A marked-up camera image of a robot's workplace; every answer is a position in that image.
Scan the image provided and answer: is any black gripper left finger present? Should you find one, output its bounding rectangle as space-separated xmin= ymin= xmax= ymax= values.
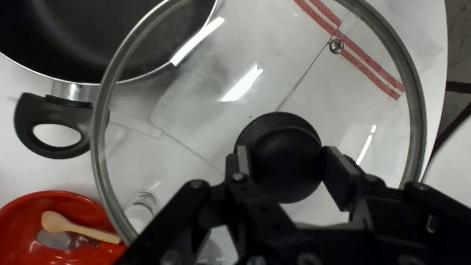
xmin=116 ymin=145 xmax=277 ymax=265

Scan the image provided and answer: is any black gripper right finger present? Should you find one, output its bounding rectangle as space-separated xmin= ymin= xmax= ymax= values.
xmin=321 ymin=145 xmax=471 ymax=265

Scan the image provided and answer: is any glass lid with black knob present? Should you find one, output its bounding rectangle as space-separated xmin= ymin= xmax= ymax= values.
xmin=90 ymin=0 xmax=428 ymax=247

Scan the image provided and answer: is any clear drinking glass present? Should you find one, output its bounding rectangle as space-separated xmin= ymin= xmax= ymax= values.
xmin=124 ymin=188 xmax=161 ymax=225

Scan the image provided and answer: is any wooden spoon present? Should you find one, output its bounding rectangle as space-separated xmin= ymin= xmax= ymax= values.
xmin=40 ymin=209 xmax=122 ymax=246

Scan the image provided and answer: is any red bowl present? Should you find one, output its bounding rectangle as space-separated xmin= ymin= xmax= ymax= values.
xmin=0 ymin=190 xmax=130 ymax=265

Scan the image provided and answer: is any red-striped white towel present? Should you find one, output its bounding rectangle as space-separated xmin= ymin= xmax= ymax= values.
xmin=274 ymin=0 xmax=443 ymax=104

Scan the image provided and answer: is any black two-handled pot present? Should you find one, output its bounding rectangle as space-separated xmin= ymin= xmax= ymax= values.
xmin=0 ymin=0 xmax=219 ymax=159

